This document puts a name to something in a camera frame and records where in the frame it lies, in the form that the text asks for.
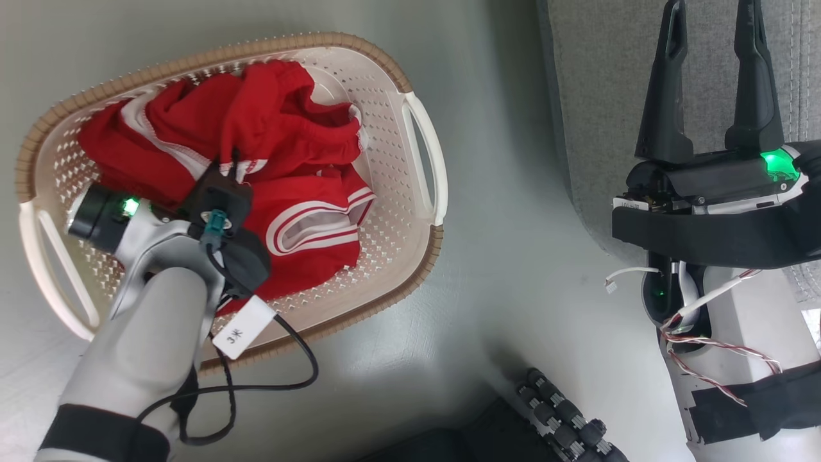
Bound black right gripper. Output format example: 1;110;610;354
614;0;809;216

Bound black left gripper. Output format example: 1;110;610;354
180;160;255;235

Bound red shorts white trim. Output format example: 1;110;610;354
77;60;370;212

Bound red jersey white striped trim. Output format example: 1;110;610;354
217;164;377;316

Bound white plastic basket brown rim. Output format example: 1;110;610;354
14;32;448;376

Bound grey sofa cushion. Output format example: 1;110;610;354
537;0;821;305

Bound black roller wheel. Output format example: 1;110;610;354
516;367;631;462

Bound white cable label tag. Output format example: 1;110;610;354
211;295;277;361

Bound short white cable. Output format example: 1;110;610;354
605;266;661;295

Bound thin black cable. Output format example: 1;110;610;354
136;244;320;447

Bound red white twisted wires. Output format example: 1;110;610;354
659;268;784;409

